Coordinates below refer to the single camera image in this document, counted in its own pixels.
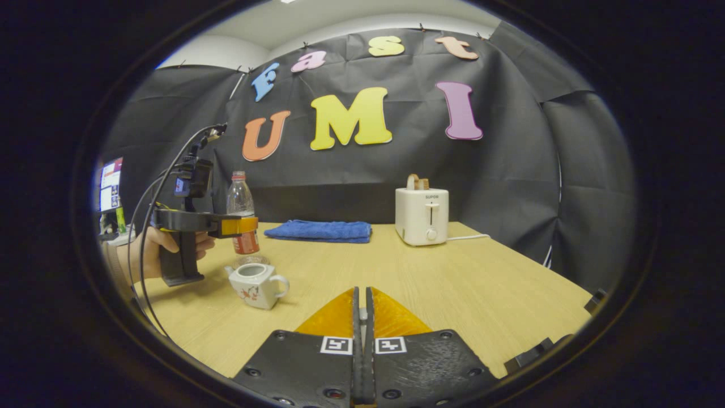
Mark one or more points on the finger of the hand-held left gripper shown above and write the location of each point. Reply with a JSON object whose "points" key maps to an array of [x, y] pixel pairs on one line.
{"points": [[238, 226]]}

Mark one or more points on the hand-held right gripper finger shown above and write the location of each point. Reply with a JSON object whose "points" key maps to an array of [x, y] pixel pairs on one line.
{"points": [[370, 362], [357, 362]]}

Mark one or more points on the clear plastic water bottle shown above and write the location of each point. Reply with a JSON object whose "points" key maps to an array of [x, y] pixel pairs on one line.
{"points": [[241, 198]]}

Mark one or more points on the green bottle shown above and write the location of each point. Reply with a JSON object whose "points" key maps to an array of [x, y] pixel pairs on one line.
{"points": [[120, 221]]}

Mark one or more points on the folded blue towel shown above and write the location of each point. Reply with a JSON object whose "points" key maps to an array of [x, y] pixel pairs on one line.
{"points": [[317, 231]]}

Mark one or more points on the computer monitor screen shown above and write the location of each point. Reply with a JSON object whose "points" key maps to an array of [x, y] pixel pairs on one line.
{"points": [[110, 187]]}

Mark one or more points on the black backdrop cloth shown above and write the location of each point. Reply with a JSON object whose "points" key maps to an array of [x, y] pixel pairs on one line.
{"points": [[340, 181]]}

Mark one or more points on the white toaster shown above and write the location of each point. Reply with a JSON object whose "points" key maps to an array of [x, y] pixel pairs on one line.
{"points": [[422, 221]]}

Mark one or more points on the black table edge fixture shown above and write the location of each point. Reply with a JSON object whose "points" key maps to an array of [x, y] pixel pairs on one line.
{"points": [[595, 303], [532, 354]]}

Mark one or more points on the toasted bread slice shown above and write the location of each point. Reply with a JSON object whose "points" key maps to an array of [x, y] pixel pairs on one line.
{"points": [[422, 184]]}

